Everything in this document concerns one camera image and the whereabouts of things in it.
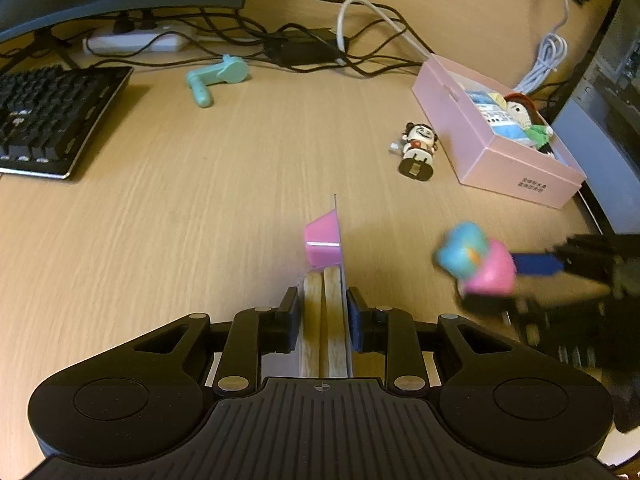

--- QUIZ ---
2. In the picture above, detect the blue pink plush toy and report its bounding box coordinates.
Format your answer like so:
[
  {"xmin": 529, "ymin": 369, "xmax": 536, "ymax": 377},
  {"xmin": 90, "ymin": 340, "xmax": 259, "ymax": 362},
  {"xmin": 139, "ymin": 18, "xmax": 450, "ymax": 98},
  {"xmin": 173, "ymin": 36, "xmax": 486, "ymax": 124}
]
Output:
[{"xmin": 434, "ymin": 222, "xmax": 516, "ymax": 297}]

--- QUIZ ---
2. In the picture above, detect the pink cup wooden stick toy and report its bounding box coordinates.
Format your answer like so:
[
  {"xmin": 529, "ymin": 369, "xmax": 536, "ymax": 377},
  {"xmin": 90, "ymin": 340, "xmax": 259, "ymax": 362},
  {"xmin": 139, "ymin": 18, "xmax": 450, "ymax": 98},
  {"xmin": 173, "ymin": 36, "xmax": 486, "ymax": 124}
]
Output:
[{"xmin": 298, "ymin": 204, "xmax": 352, "ymax": 382}]

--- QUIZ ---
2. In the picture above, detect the red haired doll green dress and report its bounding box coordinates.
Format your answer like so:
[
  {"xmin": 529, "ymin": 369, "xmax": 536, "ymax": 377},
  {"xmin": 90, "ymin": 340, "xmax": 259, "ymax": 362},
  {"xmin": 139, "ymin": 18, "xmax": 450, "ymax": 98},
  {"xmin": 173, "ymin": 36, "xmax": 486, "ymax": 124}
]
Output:
[{"xmin": 504, "ymin": 92, "xmax": 554, "ymax": 157}]

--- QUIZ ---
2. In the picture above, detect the cartoon boy figure keychain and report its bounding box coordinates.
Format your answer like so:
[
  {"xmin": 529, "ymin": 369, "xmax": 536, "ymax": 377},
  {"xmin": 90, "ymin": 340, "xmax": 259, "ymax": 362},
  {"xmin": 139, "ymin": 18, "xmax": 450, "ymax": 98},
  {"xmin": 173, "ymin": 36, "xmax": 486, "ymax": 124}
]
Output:
[{"xmin": 390, "ymin": 122, "xmax": 438, "ymax": 182}]

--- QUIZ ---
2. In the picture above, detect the teal hand crank toy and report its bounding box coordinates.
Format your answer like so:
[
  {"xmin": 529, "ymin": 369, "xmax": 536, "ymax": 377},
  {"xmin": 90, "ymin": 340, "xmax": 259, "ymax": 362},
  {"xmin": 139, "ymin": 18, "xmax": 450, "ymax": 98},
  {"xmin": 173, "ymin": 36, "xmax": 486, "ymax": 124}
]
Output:
[{"xmin": 186, "ymin": 54, "xmax": 250, "ymax": 108}]

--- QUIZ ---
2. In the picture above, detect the blue white mask packet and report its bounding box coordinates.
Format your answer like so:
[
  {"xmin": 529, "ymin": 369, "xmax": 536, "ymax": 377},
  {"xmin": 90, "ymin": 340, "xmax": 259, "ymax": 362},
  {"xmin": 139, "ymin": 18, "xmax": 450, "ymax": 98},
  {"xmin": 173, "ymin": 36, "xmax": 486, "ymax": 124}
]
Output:
[{"xmin": 465, "ymin": 90, "xmax": 532, "ymax": 148}]

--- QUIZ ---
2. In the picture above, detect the pink cardboard box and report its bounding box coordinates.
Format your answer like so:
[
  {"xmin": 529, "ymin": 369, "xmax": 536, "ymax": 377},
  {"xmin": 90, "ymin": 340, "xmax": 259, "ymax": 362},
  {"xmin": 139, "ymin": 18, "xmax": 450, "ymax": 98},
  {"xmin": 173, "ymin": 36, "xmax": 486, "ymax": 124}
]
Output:
[{"xmin": 412, "ymin": 54, "xmax": 586, "ymax": 209}]

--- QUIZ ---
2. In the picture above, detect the white computer case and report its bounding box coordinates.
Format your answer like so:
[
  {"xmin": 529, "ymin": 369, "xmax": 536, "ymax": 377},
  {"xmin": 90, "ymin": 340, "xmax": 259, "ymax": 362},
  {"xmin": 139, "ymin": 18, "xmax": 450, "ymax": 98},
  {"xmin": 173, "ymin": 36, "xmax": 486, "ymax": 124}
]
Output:
[{"xmin": 552, "ymin": 0, "xmax": 640, "ymax": 234}]

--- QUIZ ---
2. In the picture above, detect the black power adapter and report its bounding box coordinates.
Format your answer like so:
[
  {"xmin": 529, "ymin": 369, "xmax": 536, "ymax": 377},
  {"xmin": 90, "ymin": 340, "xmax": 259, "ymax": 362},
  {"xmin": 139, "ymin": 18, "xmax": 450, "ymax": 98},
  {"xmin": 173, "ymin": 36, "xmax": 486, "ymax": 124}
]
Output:
[{"xmin": 264, "ymin": 28, "xmax": 338, "ymax": 67}]

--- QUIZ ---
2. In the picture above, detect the white power strip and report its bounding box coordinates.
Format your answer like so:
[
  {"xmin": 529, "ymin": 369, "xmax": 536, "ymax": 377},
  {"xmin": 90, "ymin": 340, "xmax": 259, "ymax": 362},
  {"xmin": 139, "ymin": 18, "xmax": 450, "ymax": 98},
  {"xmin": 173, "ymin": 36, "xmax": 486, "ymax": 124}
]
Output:
[{"xmin": 82, "ymin": 23, "xmax": 194, "ymax": 56}]

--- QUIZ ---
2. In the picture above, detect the black mechanical keyboard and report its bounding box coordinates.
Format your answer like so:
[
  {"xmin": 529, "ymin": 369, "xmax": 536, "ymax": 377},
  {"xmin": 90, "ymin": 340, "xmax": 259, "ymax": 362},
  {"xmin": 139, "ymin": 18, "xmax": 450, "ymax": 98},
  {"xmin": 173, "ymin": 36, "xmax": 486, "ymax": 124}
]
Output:
[{"xmin": 0, "ymin": 65, "xmax": 132, "ymax": 180}]

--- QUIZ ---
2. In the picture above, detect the white coiled cable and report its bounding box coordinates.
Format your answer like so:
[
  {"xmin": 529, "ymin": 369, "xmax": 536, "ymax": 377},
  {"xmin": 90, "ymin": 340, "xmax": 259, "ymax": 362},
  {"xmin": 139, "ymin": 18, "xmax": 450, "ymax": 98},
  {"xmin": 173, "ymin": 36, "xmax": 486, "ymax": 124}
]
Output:
[{"xmin": 512, "ymin": 0, "xmax": 572, "ymax": 96}]

